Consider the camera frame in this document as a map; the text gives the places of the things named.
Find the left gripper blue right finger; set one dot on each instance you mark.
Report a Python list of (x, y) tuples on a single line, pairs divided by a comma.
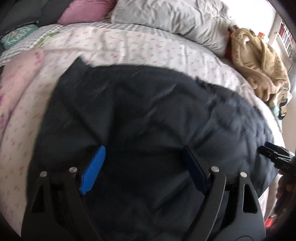
[(195, 169)]

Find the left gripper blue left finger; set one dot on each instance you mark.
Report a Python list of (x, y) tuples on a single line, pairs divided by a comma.
[(92, 170)]

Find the black quilted puffer jacket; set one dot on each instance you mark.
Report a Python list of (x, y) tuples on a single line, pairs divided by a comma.
[(144, 116)]

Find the person's right hand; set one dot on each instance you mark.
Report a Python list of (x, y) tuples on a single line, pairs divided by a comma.
[(286, 184)]

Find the cream and blue tote bag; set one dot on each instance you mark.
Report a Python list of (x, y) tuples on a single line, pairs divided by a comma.
[(278, 104)]

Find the tan fleece garment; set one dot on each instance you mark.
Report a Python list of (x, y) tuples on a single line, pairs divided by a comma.
[(258, 63)]

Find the cherry print white duvet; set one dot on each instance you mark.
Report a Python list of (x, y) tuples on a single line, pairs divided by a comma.
[(98, 43)]

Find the white bookshelf with books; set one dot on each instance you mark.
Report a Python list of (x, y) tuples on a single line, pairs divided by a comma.
[(286, 38)]

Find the grey white pillow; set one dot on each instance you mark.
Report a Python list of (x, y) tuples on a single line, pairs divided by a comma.
[(204, 22)]

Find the teal patterned cloth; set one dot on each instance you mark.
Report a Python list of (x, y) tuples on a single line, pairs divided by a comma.
[(12, 38)]

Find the pink pillow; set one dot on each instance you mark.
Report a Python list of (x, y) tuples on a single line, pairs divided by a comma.
[(86, 11)]

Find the dark grey bedside cushion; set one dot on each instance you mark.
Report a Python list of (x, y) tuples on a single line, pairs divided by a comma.
[(16, 14)]

